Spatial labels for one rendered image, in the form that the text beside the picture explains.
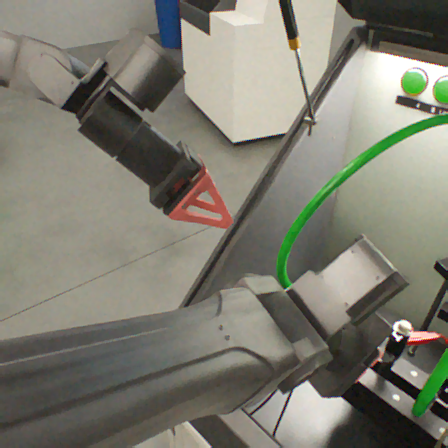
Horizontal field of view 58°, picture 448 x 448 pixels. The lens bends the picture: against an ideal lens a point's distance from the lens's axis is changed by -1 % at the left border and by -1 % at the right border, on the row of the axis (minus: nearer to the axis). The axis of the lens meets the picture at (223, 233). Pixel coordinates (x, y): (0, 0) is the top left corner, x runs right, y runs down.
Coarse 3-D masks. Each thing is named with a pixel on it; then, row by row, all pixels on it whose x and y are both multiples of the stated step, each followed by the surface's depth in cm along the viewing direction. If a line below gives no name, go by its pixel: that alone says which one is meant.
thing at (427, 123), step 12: (420, 120) 50; (432, 120) 49; (444, 120) 50; (396, 132) 49; (408, 132) 49; (384, 144) 49; (360, 156) 49; (372, 156) 49; (348, 168) 49; (360, 168) 50; (336, 180) 50; (324, 192) 50; (312, 204) 51; (300, 216) 52; (300, 228) 52; (288, 240) 53; (288, 252) 54; (276, 264) 56
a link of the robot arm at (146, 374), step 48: (240, 288) 27; (48, 336) 15; (96, 336) 16; (144, 336) 18; (192, 336) 20; (240, 336) 22; (288, 336) 27; (0, 384) 12; (48, 384) 13; (96, 384) 14; (144, 384) 16; (192, 384) 18; (240, 384) 22; (0, 432) 12; (48, 432) 12; (96, 432) 14; (144, 432) 17
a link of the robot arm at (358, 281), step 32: (352, 256) 31; (384, 256) 33; (224, 288) 31; (288, 288) 33; (320, 288) 32; (352, 288) 31; (384, 288) 32; (320, 320) 32; (352, 320) 33; (288, 384) 27
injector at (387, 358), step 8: (408, 336) 63; (392, 344) 66; (400, 344) 65; (384, 352) 67; (392, 352) 66; (400, 352) 66; (384, 360) 66; (392, 360) 67; (384, 368) 70; (384, 376) 71
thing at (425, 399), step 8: (440, 360) 43; (440, 368) 43; (432, 376) 44; (440, 376) 43; (432, 384) 44; (440, 384) 44; (424, 392) 45; (432, 392) 44; (440, 392) 60; (416, 400) 47; (424, 400) 45; (432, 400) 56; (416, 408) 47; (424, 408) 46
